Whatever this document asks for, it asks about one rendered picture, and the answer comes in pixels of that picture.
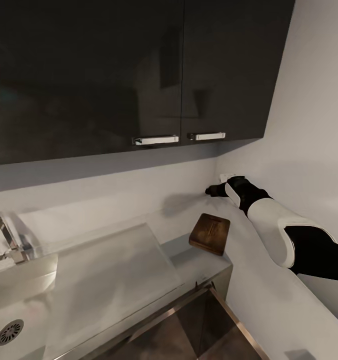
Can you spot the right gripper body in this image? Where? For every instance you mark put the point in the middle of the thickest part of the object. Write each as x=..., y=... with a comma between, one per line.
x=216, y=191

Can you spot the cutting board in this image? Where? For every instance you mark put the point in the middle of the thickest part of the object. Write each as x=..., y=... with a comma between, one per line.
x=211, y=232

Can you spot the cabinet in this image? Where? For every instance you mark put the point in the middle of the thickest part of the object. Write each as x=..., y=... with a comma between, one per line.
x=92, y=77

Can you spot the drop in sink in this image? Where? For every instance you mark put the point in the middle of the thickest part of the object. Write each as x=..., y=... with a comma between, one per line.
x=65, y=298

